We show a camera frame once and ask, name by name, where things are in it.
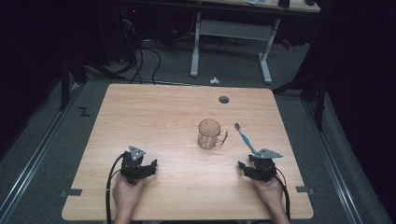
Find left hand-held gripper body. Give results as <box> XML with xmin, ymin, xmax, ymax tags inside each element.
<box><xmin>120</xmin><ymin>146</ymin><xmax>147</xmax><ymax>186</ymax></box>

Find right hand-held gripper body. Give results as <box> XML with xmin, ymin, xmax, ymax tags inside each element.
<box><xmin>253</xmin><ymin>147</ymin><xmax>284</xmax><ymax>184</ymax></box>

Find blue toothbrush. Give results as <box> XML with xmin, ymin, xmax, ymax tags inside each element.
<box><xmin>233</xmin><ymin>122</ymin><xmax>259</xmax><ymax>156</ymax></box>

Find clear glass mug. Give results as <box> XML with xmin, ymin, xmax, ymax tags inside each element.
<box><xmin>197</xmin><ymin>118</ymin><xmax>229</xmax><ymax>150</ymax></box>

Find person's right hand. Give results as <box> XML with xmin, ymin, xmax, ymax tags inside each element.
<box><xmin>251</xmin><ymin>176</ymin><xmax>286</xmax><ymax>210</ymax></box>

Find person's left hand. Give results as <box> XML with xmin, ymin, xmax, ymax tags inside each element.
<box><xmin>112</xmin><ymin>174</ymin><xmax>148</xmax><ymax>216</ymax></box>

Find grey tape strip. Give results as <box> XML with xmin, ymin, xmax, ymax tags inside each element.
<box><xmin>295</xmin><ymin>185</ymin><xmax>316</xmax><ymax>196</ymax></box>
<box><xmin>59</xmin><ymin>188</ymin><xmax>83</xmax><ymax>199</ymax></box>

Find black metal stand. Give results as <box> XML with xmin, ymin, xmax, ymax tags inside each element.
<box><xmin>272</xmin><ymin>73</ymin><xmax>329</xmax><ymax>133</ymax></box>
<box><xmin>58</xmin><ymin>54</ymin><xmax>90</xmax><ymax>112</ymax></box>

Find white-legged wooden desk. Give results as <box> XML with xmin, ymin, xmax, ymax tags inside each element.
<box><xmin>189</xmin><ymin>0</ymin><xmax>321</xmax><ymax>85</ymax></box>

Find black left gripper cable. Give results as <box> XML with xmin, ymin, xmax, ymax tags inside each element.
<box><xmin>105</xmin><ymin>152</ymin><xmax>127</xmax><ymax>224</ymax></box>

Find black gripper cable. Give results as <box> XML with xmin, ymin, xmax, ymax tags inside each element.
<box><xmin>105</xmin><ymin>152</ymin><xmax>127</xmax><ymax>224</ymax></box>
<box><xmin>275</xmin><ymin>167</ymin><xmax>291</xmax><ymax>222</ymax></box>

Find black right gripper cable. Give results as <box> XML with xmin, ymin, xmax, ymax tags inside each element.
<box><xmin>275</xmin><ymin>167</ymin><xmax>291</xmax><ymax>222</ymax></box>

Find metal floor rail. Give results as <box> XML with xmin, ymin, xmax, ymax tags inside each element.
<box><xmin>302</xmin><ymin>99</ymin><xmax>364</xmax><ymax>224</ymax></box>
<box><xmin>0</xmin><ymin>83</ymin><xmax>82</xmax><ymax>220</ymax></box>

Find black floor cables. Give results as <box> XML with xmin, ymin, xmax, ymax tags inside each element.
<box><xmin>120</xmin><ymin>18</ymin><xmax>163</xmax><ymax>86</ymax></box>

